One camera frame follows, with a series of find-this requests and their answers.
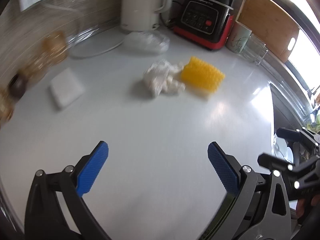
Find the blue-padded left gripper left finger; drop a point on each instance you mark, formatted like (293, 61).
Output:
(79, 182)

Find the crumpled white tissue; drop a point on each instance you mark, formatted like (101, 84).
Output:
(161, 77)

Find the dark brown small pot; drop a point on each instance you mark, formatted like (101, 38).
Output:
(17, 86)

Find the person's right hand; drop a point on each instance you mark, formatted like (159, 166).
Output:
(302, 204)

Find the white electric kettle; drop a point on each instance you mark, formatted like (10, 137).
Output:
(142, 15)

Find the clear plastic bag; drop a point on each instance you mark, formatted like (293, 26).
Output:
(151, 42)

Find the amber glass mug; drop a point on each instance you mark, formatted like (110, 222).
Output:
(36, 67)

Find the white ceramic cup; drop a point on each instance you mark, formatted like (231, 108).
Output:
(238, 37)

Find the white sponge block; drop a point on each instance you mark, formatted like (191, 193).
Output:
(65, 88)

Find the wooden cutting board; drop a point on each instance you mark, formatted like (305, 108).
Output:
(272, 25)

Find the yellow foam fruit net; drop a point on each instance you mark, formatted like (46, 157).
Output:
(202, 75)

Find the amber ribbed glass cup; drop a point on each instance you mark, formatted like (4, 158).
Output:
(55, 47)

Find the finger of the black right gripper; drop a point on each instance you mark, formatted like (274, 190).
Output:
(303, 136)
(301, 181)

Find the red black blender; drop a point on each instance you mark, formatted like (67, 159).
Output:
(205, 22)

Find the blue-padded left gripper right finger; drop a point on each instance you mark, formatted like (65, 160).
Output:
(239, 184)

